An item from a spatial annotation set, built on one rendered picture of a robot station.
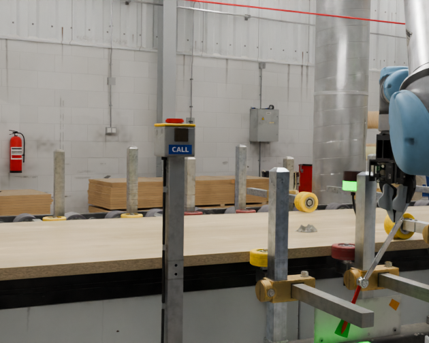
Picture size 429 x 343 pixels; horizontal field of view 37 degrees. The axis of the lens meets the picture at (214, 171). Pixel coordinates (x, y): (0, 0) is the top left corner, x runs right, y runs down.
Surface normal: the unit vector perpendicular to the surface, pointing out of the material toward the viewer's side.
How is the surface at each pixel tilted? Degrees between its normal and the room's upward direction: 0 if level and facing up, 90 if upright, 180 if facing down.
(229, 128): 90
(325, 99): 90
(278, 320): 90
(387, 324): 90
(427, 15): 59
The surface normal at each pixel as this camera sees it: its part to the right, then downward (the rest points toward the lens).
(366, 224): 0.41, 0.05
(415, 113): -0.18, -0.36
